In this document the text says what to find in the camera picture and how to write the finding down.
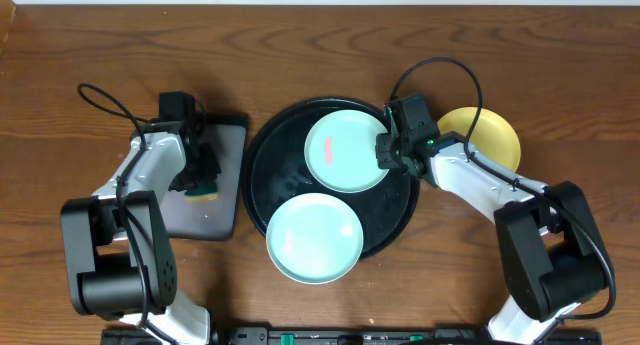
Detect light blue plate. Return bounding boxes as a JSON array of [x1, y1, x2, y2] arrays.
[[266, 193, 364, 285], [304, 110, 388, 193]]

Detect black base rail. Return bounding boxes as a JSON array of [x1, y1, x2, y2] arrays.
[[99, 327, 603, 345]]

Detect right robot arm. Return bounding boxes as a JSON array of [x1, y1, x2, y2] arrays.
[[375, 96, 616, 344]]

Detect round black serving tray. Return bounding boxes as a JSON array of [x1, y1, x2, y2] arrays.
[[241, 97, 420, 260]]

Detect light blue plate front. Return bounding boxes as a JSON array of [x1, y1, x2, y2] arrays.
[[266, 193, 364, 285]]

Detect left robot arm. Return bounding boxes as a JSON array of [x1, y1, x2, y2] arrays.
[[60, 91, 221, 345]]

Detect green yellow sponge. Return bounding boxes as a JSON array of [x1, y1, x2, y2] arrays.
[[184, 182, 218, 202]]

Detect yellow plate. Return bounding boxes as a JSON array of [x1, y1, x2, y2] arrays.
[[437, 107, 521, 172]]

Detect black rectangular sponge tray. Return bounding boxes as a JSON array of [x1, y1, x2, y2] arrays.
[[160, 113, 249, 241]]

